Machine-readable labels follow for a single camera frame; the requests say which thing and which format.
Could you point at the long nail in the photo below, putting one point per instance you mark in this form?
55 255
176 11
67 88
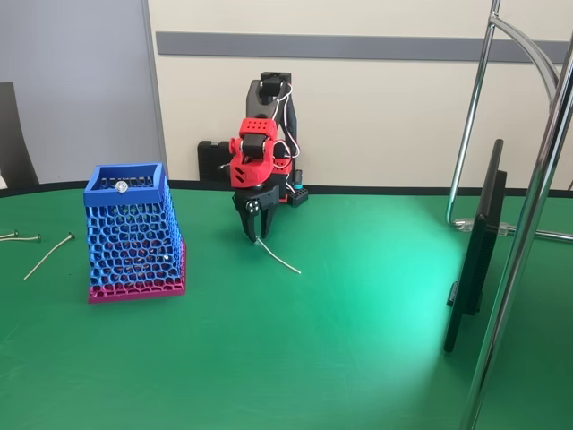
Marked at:
286 265
70 235

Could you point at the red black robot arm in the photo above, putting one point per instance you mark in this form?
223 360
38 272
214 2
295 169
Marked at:
255 130

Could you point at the blue pink mesh basket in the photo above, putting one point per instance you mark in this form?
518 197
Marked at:
130 251

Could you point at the black teal table clamp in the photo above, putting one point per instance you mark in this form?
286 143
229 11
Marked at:
298 179

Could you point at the black ribbed box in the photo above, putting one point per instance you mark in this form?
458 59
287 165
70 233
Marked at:
215 161

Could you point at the green table cloth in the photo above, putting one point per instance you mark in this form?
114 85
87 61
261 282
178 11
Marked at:
268 349

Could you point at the clear plastic clip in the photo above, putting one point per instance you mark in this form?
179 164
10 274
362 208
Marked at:
465 224

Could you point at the black monitor on right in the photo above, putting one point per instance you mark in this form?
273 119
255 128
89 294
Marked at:
476 251

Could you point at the nails at left edge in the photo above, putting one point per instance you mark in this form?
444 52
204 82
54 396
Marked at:
38 238

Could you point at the chrome tube stand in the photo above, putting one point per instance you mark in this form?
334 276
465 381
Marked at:
537 201

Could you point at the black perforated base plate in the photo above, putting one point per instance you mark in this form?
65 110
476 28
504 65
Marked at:
299 197

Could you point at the grey wall rail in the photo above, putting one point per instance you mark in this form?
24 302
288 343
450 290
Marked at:
313 45

